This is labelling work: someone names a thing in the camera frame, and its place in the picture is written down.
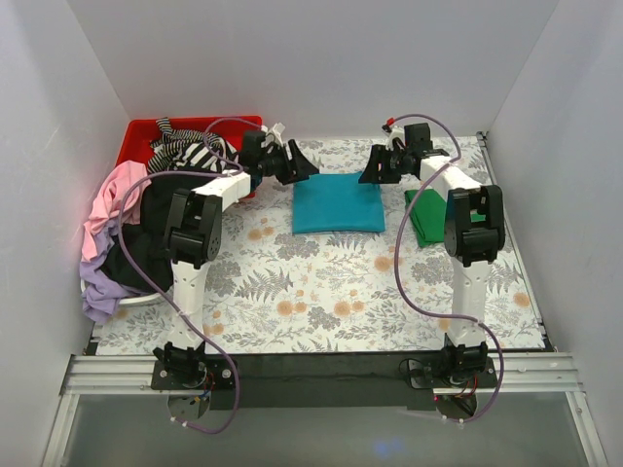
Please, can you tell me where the teal t shirt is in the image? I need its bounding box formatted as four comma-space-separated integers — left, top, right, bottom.
292, 172, 385, 234

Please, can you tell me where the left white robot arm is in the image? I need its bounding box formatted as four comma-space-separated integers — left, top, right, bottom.
154, 129, 319, 389

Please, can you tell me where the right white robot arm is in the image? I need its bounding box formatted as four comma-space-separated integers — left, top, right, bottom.
359, 119, 505, 387

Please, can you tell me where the green folded t shirt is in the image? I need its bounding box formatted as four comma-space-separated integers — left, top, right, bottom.
404, 187, 488, 248

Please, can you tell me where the black white striped shirt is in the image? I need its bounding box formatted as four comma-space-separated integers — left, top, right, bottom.
147, 118, 237, 174

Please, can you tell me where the black t shirt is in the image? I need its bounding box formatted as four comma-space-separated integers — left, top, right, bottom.
100, 175, 212, 295

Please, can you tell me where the pink t shirt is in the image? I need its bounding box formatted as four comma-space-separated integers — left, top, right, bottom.
82, 161, 151, 262

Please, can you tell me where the lavender t shirt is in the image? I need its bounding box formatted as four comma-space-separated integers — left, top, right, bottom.
79, 220, 131, 323

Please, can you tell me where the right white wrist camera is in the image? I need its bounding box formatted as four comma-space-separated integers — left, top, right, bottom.
382, 118, 405, 151

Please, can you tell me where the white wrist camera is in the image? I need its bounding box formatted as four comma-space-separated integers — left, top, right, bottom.
382, 118, 405, 151
261, 123, 285, 146

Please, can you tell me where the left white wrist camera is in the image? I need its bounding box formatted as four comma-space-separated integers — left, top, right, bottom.
261, 123, 285, 146

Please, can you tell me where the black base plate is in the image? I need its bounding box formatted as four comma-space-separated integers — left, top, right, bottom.
150, 353, 498, 413

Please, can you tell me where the aluminium mounting rail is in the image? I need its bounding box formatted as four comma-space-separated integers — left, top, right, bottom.
61, 352, 583, 395

